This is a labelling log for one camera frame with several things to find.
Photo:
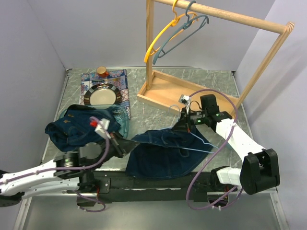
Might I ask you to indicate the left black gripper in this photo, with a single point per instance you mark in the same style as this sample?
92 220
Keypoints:
122 145

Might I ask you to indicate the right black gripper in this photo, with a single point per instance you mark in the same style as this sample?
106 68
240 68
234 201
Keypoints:
183 124

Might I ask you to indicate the light blue wire hanger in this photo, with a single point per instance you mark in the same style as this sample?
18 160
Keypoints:
194 135

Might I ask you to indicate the blue denim skirt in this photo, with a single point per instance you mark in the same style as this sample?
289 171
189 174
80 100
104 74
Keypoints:
165 154

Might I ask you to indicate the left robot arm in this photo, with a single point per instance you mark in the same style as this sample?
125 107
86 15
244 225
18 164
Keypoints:
70 171

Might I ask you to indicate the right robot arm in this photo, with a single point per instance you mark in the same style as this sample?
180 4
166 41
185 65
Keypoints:
260 168

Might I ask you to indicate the yellow plastic hanger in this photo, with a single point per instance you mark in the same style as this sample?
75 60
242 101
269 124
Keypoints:
159 52

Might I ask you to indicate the wooden clothes rack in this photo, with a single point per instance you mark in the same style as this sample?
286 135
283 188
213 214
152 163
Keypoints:
162 90

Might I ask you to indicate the crumpled denim garment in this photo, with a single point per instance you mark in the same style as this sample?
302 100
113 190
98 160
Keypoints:
74 130

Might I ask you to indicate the black rimmed plate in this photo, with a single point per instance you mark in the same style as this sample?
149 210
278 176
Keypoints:
102 94

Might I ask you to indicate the gold fork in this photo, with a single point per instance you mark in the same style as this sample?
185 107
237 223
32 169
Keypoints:
106 80

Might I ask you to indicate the patterned blue placemat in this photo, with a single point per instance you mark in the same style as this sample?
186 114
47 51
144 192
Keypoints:
122 85

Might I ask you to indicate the orange cup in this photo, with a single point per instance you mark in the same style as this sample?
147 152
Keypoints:
102 72

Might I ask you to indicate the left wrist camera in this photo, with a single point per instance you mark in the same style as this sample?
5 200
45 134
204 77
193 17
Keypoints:
101 127

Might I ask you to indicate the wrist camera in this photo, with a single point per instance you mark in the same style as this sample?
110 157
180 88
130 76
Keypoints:
184 99
101 127

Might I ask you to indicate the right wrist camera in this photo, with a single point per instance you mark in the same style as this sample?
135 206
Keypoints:
184 99

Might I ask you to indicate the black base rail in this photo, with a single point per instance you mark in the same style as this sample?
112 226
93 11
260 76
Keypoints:
110 187

